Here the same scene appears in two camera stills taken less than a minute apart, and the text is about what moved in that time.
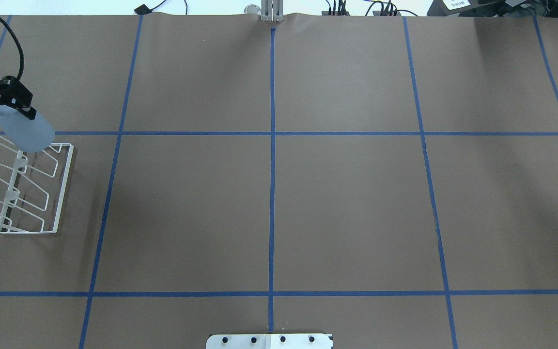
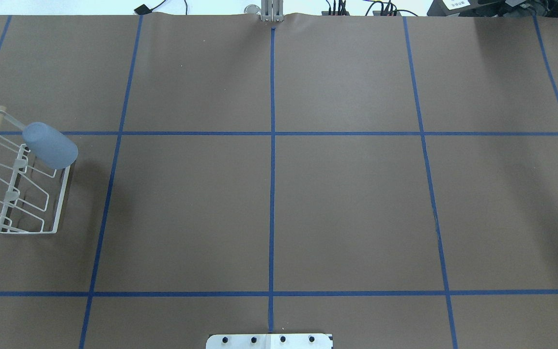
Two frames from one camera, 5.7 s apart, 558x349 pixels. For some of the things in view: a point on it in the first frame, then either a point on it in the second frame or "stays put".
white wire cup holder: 14,191 stays put
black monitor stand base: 501,8 stays put
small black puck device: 142,9 stays put
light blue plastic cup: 32,135 to 48,146
